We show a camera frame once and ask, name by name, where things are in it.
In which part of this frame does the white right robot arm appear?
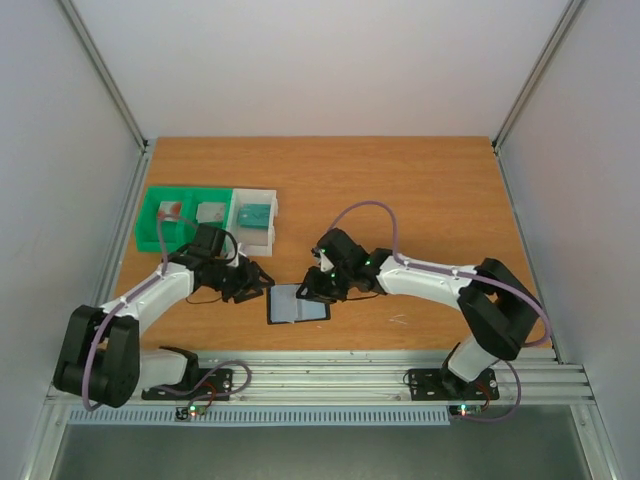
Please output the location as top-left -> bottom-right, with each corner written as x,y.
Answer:
296,228 -> 544,398

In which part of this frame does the grey slotted cable duct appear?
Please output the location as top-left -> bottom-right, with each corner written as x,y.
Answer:
67,405 -> 450,427

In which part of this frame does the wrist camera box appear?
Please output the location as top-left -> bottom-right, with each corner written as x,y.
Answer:
313,248 -> 334,273
229,243 -> 246,268

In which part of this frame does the grey card with red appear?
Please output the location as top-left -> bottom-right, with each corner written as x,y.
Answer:
196,202 -> 227,224

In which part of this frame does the green plastic bin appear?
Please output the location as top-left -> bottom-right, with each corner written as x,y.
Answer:
135,186 -> 232,253

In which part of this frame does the white plastic bin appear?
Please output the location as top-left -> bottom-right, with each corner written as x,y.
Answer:
225,188 -> 278,257

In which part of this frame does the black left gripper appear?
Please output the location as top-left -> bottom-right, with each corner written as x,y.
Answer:
210,257 -> 276,303

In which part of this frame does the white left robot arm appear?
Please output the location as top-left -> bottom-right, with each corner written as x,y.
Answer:
53,225 -> 275,412

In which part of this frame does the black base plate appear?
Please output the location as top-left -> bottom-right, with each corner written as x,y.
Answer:
404,368 -> 500,401
141,368 -> 234,401

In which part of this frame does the red patterned card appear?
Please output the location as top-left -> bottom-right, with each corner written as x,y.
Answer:
157,201 -> 182,218

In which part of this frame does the grey aluminium frame rail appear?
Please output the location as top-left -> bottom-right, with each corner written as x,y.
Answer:
54,0 -> 151,151

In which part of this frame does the teal VIP card stack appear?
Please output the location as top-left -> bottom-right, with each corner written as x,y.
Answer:
237,203 -> 271,230

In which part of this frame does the black leather card holder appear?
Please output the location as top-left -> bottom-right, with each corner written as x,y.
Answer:
266,284 -> 331,325

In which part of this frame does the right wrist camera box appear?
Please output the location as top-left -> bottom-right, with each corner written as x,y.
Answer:
313,248 -> 334,273

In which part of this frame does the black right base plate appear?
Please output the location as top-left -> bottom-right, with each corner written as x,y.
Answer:
404,368 -> 500,401

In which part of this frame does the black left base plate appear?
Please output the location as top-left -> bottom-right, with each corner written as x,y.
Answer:
141,368 -> 234,401

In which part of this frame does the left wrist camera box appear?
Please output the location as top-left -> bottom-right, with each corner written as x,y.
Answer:
229,243 -> 246,268

